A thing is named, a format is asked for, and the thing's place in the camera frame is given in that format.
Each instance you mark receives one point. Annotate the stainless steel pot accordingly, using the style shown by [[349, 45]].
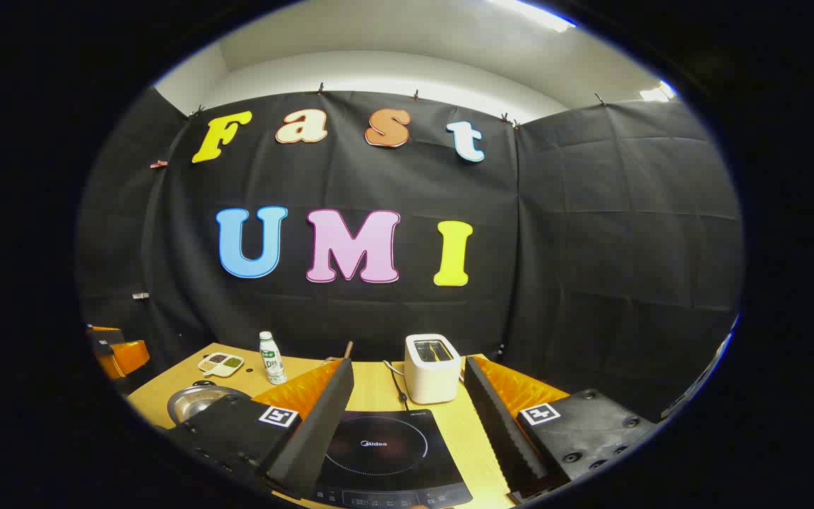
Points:
[[195, 403]]

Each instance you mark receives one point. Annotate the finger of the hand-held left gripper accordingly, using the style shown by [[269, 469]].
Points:
[[128, 357]]

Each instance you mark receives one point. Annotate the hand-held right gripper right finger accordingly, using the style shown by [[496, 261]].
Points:
[[506, 431]]

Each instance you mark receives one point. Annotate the white toaster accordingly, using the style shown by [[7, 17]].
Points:
[[432, 382]]

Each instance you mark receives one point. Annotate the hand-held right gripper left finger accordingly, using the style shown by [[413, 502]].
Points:
[[315, 431]]

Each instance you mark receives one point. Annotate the black backdrop cloth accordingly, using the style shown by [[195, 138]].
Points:
[[350, 177]]

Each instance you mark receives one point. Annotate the white drink bottle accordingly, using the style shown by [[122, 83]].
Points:
[[273, 364]]

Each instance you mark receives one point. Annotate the black induction cooktop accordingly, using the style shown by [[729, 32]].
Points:
[[386, 445]]

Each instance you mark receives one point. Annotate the ceiling light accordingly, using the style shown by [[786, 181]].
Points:
[[656, 92]]

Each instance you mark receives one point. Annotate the white divided bean dish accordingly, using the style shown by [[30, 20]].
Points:
[[220, 364]]

